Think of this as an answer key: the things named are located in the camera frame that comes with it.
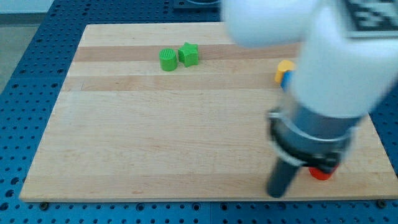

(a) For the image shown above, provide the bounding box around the grey metal end effector flange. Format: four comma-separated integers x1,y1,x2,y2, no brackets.
268,93,361,173

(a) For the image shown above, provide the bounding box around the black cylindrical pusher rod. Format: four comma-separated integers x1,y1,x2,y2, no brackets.
266,158,301,198

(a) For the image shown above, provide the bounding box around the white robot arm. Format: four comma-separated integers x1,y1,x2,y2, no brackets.
221,1,397,198

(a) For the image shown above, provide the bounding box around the green star block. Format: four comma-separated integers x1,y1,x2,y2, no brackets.
178,42,199,67

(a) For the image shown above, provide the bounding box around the red block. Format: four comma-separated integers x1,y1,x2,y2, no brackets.
308,166,338,180

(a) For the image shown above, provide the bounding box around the blue block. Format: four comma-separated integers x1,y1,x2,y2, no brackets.
280,70,293,91

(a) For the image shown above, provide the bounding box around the yellow block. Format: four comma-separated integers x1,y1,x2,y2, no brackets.
274,60,295,84

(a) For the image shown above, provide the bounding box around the black white fiducial marker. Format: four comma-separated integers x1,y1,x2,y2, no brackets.
342,0,397,32

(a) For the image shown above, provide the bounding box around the light wooden board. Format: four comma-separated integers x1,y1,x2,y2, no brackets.
19,21,398,203

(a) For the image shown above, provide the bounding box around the green cylinder block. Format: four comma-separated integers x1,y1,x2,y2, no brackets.
159,49,178,72

